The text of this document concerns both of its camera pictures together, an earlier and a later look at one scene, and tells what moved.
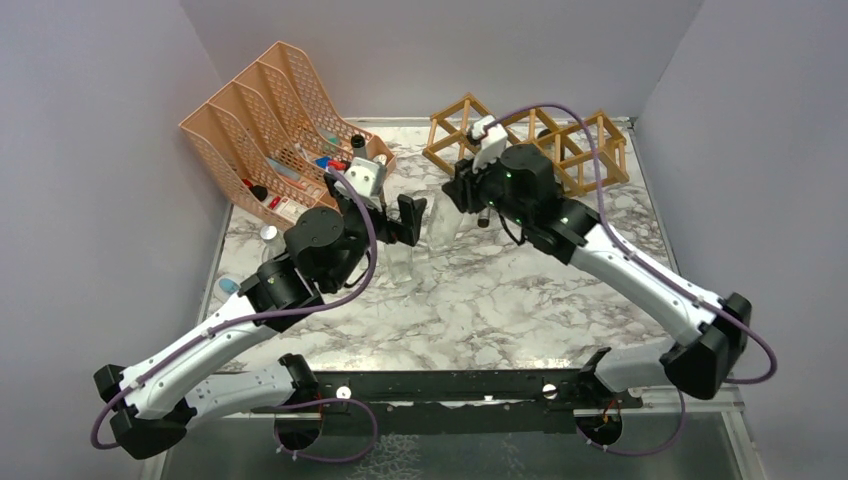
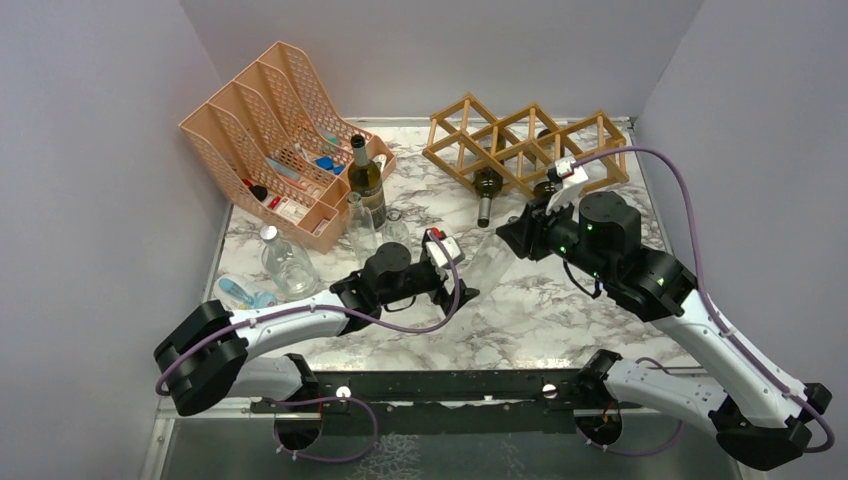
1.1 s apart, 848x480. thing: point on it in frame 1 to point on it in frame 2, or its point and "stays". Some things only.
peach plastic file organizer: x=278 y=132 stays
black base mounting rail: x=451 y=402 stays
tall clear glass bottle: x=444 y=221 to x=488 y=264
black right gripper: x=462 y=187 to x=527 y=232
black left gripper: x=410 y=212 to x=459 y=294
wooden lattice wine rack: x=587 y=150 stays
